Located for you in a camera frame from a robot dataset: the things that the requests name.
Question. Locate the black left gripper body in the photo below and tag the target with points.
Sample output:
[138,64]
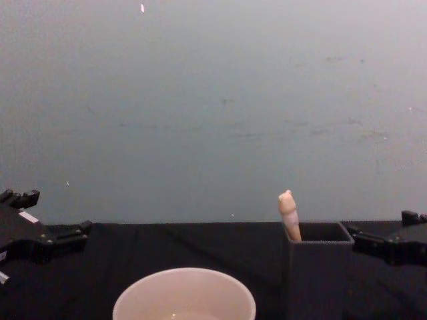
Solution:
[23,233]

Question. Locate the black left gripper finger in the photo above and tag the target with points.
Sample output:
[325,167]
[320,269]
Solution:
[21,199]
[70,238]

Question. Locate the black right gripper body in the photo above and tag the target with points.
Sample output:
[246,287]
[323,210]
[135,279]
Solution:
[410,248]

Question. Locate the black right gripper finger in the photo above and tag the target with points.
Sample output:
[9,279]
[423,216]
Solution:
[413,218]
[370,245]

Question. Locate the black square holder box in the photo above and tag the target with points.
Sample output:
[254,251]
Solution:
[317,280]

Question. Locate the beige pen with animal head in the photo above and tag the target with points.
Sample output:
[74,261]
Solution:
[288,208]

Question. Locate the black table cloth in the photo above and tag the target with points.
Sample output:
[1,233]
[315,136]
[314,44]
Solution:
[187,246]

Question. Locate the pale pink cup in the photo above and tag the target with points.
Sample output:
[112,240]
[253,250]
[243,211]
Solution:
[183,293]

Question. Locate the plain pale wall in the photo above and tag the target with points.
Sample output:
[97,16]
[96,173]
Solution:
[213,100]

